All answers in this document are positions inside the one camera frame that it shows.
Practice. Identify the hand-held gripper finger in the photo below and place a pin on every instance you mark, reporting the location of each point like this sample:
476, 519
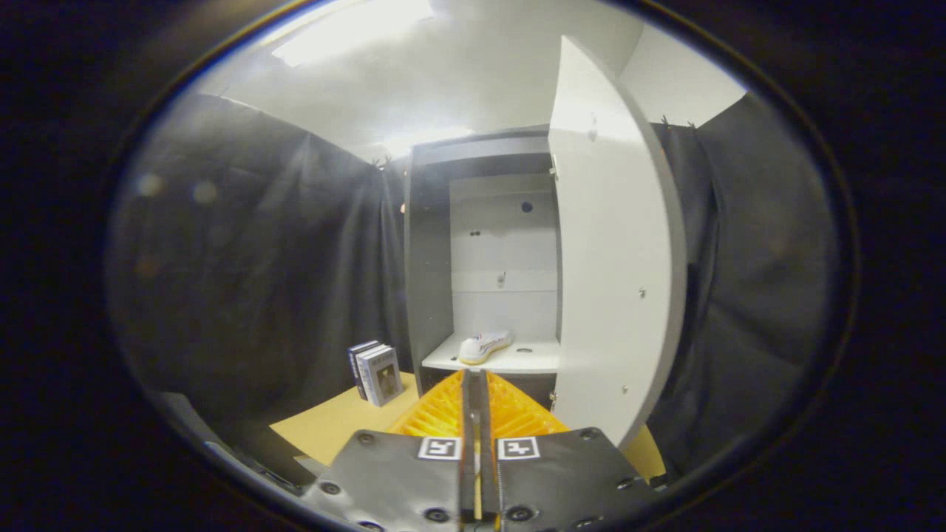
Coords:
468, 414
485, 414

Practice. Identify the grey shoe cabinet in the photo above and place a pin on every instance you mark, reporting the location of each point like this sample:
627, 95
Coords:
429, 281

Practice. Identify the white canvas shoe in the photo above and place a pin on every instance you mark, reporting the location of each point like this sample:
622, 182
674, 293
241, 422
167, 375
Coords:
484, 346

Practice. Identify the white shoe cabinet door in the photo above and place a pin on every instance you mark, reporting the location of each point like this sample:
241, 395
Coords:
621, 258

